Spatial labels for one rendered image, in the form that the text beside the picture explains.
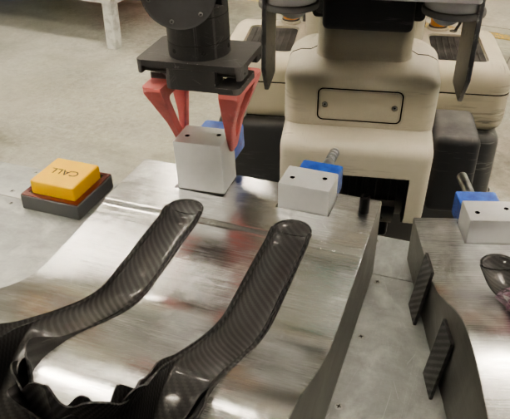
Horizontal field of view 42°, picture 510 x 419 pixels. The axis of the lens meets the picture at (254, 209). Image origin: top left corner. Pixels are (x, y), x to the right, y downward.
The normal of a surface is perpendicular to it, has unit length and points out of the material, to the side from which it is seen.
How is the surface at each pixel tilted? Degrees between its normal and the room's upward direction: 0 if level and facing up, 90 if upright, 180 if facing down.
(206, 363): 28
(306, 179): 0
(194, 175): 92
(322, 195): 90
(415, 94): 98
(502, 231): 90
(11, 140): 0
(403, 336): 0
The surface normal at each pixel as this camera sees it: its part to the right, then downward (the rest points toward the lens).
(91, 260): -0.01, -0.82
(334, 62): -0.10, -0.33
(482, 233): -0.04, 0.55
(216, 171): -0.31, 0.54
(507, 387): -0.01, -0.67
